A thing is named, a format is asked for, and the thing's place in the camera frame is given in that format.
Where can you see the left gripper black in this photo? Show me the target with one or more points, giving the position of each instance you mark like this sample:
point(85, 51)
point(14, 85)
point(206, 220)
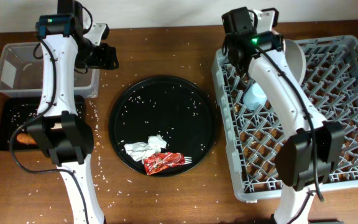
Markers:
point(107, 60)

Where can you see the oats and nuts food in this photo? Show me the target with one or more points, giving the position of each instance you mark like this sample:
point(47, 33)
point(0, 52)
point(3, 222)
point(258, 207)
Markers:
point(44, 126)

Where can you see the orange carrot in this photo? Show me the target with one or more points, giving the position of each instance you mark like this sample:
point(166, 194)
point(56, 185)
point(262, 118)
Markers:
point(24, 138)

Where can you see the light blue plastic cup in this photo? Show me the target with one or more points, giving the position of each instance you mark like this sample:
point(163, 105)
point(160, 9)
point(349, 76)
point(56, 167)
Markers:
point(254, 97)

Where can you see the grey plate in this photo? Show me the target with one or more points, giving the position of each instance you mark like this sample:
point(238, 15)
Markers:
point(296, 60)

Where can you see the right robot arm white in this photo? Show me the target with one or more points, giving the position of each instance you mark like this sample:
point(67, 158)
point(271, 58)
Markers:
point(312, 143)

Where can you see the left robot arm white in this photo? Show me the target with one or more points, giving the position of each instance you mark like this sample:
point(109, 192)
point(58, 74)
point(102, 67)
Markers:
point(57, 129)

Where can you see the grey dishwasher rack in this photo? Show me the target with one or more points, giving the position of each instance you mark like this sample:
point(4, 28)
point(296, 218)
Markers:
point(253, 138)

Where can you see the clear plastic bin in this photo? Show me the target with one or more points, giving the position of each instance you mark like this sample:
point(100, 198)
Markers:
point(21, 75)

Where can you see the round black tray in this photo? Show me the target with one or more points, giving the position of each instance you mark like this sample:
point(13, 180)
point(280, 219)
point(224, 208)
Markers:
point(172, 107)

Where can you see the crumpled white tissue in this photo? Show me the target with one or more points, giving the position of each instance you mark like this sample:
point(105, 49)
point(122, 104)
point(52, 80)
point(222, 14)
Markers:
point(140, 151)

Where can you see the black rectangular tray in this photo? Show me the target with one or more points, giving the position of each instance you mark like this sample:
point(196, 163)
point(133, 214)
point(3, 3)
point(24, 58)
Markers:
point(17, 111)

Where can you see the red snack wrapper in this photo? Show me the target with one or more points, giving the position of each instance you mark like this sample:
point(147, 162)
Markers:
point(161, 161)

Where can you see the white plastic fork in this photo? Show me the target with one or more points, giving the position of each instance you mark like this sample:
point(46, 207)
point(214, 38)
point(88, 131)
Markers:
point(188, 160)

